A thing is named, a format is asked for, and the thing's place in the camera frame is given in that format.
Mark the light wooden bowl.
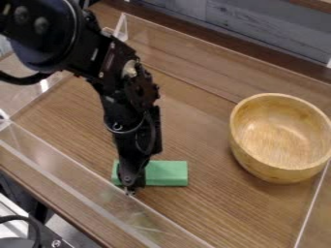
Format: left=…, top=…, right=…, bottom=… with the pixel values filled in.
left=229, top=93, right=331, bottom=184

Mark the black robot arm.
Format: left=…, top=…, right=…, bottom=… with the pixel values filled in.
left=0, top=0, right=163, bottom=193

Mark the green rectangular block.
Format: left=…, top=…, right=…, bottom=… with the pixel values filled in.
left=110, top=159, right=190, bottom=188

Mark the black metal base plate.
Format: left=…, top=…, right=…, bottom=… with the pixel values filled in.
left=27, top=216, right=75, bottom=248

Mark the black cable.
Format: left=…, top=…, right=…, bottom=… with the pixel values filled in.
left=0, top=214, right=43, bottom=248

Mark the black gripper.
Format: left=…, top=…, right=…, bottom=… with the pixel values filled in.
left=89, top=36, right=163, bottom=196

